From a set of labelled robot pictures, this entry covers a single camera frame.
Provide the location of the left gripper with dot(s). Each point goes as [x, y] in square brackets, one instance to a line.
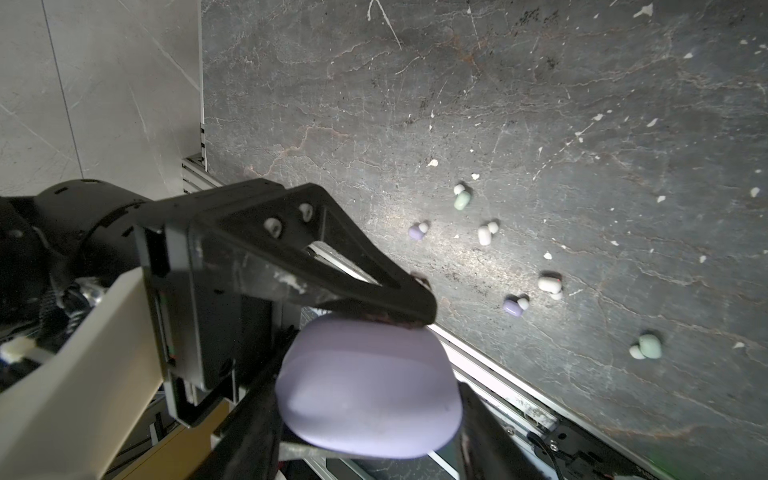
[221, 263]

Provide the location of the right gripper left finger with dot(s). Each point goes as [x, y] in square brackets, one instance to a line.
[250, 436]

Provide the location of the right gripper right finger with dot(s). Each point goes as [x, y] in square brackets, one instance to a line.
[485, 450]

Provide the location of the purple earbud charging case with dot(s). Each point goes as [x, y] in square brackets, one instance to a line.
[369, 389]

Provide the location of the purple earbud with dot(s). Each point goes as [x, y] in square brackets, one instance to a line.
[418, 231]
[516, 306]

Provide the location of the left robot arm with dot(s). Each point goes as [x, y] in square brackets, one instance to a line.
[63, 249]

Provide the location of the white earbud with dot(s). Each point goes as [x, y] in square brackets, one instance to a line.
[486, 233]
[552, 285]

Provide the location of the green earbud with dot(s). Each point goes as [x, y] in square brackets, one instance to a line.
[463, 196]
[648, 346]

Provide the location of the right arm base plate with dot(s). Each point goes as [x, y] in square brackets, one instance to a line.
[574, 453]

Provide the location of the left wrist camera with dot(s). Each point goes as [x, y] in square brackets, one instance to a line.
[69, 418]

